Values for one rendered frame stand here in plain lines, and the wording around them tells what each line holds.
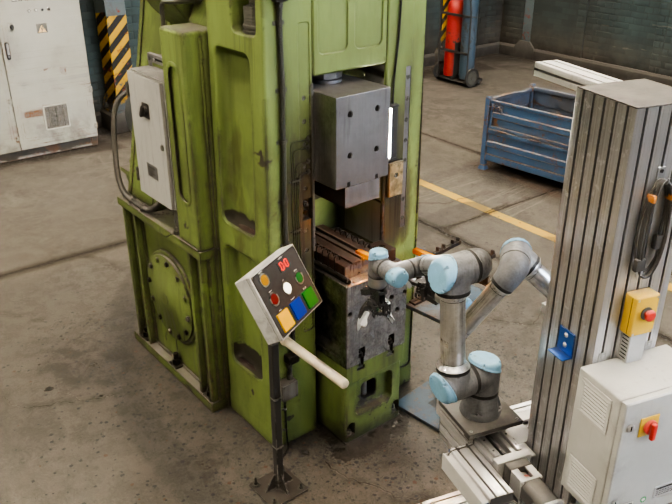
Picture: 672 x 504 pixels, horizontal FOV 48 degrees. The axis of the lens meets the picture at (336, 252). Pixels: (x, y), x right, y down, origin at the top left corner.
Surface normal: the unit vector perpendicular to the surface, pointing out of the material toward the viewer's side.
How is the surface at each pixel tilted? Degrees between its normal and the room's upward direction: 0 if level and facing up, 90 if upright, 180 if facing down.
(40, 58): 90
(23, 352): 0
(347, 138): 90
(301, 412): 90
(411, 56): 90
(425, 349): 0
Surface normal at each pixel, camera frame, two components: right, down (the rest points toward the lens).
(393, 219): 0.62, 0.35
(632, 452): 0.38, 0.41
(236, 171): -0.78, 0.26
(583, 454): -0.93, 0.17
